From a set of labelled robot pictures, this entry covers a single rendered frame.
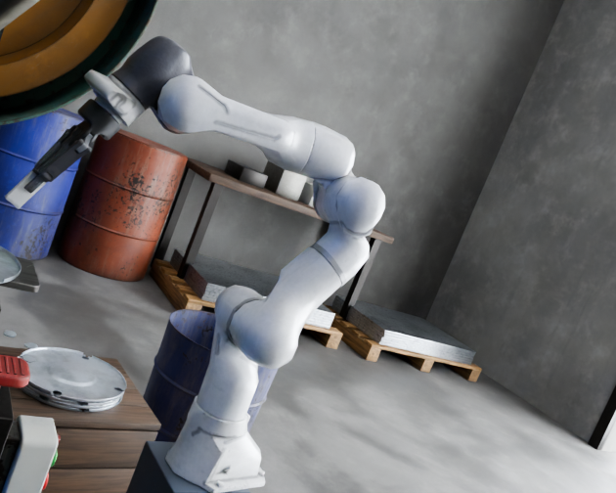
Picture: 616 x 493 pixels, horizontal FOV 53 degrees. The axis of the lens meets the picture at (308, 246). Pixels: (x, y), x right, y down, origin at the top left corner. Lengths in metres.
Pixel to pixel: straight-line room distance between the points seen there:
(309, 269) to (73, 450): 0.78
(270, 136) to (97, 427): 0.88
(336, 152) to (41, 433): 0.73
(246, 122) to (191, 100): 0.11
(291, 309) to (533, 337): 4.45
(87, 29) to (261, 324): 0.72
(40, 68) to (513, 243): 4.95
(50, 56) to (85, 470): 0.99
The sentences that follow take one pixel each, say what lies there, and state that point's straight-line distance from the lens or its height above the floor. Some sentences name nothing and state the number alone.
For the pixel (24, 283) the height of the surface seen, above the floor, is 0.78.
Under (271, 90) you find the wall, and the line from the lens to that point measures 4.86.
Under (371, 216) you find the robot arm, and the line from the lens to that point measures 1.24.
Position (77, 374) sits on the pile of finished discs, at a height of 0.38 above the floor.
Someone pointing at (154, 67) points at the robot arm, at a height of 1.19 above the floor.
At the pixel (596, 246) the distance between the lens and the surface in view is 5.43.
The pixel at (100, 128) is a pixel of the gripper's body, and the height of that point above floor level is 1.05.
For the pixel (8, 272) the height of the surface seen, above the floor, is 0.78.
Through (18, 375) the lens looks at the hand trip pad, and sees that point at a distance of 0.85.
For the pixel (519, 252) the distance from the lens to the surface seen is 5.82.
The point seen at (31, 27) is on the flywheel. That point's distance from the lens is 1.47.
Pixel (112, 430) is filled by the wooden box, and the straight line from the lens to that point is 1.70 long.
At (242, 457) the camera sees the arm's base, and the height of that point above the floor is 0.51.
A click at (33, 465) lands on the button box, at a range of 1.01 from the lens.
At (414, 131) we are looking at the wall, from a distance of 5.63.
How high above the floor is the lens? 1.13
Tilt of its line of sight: 7 degrees down
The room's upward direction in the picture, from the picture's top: 22 degrees clockwise
